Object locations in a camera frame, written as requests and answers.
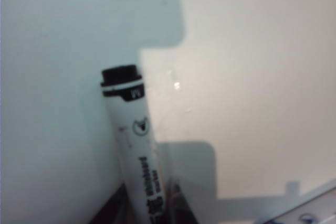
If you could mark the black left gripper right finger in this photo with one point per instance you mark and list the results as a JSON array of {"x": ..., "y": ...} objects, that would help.
[{"x": 183, "y": 208}]

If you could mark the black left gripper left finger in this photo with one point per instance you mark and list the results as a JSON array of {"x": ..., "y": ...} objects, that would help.
[{"x": 115, "y": 208}]

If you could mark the black whiteboard marker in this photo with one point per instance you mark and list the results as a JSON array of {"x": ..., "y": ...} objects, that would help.
[{"x": 131, "y": 129}]

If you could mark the blue whiteboard marker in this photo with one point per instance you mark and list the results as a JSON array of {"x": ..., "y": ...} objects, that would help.
[{"x": 315, "y": 213}]

